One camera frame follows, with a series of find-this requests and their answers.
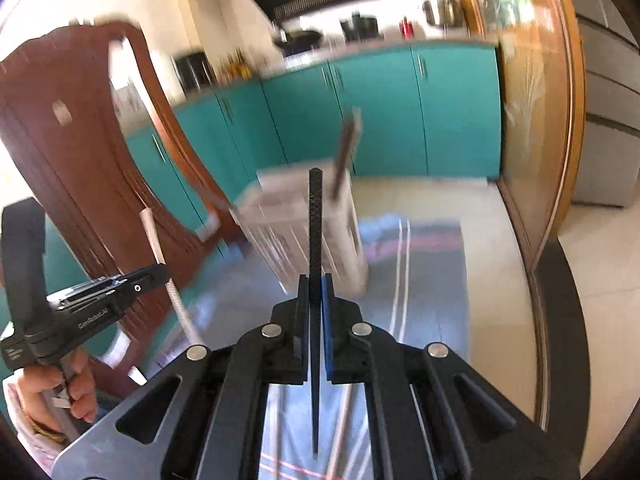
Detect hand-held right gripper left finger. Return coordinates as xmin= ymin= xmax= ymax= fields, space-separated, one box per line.
xmin=52 ymin=275 xmax=314 ymax=480

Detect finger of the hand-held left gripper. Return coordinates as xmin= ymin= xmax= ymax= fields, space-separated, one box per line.
xmin=111 ymin=263 xmax=172 ymax=308

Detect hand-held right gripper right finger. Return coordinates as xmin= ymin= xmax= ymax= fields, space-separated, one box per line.
xmin=322 ymin=275 xmax=581 ymax=480

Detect white chopstick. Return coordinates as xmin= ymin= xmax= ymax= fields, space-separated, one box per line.
xmin=139 ymin=207 xmax=203 ymax=348
xmin=334 ymin=387 xmax=357 ymax=466

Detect white plastic utensil basket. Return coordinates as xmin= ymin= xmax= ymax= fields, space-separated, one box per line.
xmin=240 ymin=159 xmax=371 ymax=297

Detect black chopstick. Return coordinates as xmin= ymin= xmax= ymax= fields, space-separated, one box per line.
xmin=308 ymin=167 xmax=327 ymax=461

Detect dark red chopstick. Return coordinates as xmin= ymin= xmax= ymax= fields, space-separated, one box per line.
xmin=330 ymin=120 xmax=353 ymax=202
xmin=340 ymin=106 xmax=364 ymax=196

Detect person's left forearm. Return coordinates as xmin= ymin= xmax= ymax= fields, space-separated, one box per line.
xmin=2 ymin=375 xmax=76 ymax=476

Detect person's left hand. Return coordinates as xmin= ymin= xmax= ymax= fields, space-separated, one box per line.
xmin=20 ymin=351 xmax=99 ymax=422

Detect blue striped cloth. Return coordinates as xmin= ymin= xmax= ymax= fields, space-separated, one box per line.
xmin=150 ymin=212 xmax=473 ymax=480

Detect dark wooden chair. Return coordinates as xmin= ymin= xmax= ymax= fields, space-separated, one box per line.
xmin=0 ymin=20 xmax=243 ymax=386

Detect black countertop appliance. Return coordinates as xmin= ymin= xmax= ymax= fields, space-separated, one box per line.
xmin=174 ymin=51 xmax=215 ymax=95

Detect condiment bottles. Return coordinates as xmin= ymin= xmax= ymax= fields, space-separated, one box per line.
xmin=222 ymin=49 xmax=253 ymax=81

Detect teal base kitchen cabinets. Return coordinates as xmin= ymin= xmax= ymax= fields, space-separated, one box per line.
xmin=42 ymin=42 xmax=503 ymax=356

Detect black wok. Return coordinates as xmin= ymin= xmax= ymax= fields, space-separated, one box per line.
xmin=272 ymin=30 xmax=324 ymax=57

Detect wood framed glass door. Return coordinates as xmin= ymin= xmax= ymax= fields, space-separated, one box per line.
xmin=447 ymin=0 xmax=587 ymax=441

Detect black cooking pot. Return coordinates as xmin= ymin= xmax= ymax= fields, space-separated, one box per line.
xmin=340 ymin=12 xmax=381 ymax=42

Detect grey refrigerator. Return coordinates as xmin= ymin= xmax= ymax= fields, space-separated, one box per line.
xmin=570 ymin=0 xmax=640 ymax=208

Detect stainless steel pot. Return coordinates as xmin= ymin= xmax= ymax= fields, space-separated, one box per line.
xmin=422 ymin=0 xmax=461 ymax=27

